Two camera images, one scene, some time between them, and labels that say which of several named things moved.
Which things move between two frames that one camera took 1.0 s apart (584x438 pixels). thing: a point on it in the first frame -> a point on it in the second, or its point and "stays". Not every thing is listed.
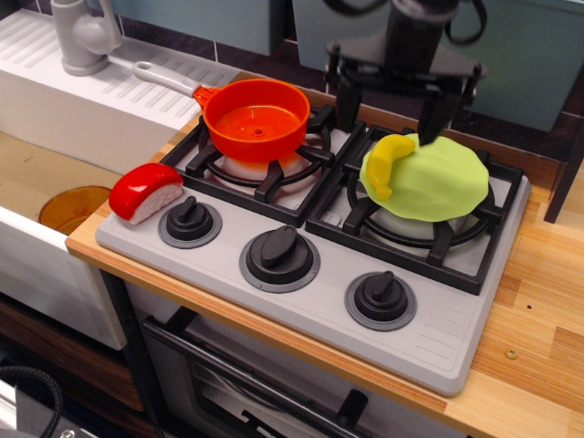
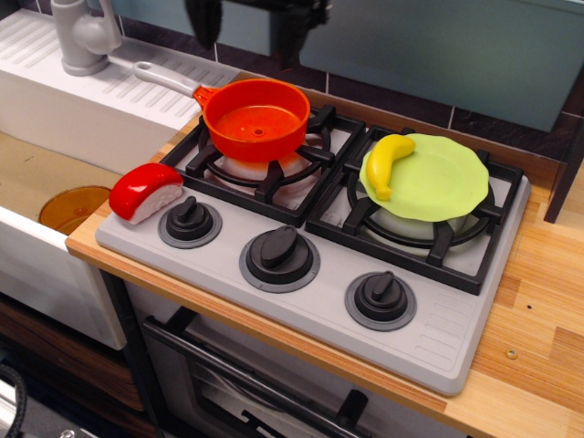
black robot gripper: (409, 52) -> (289, 21)
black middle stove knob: (279, 261) stays
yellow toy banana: (380, 157) stays
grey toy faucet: (88, 32) stays
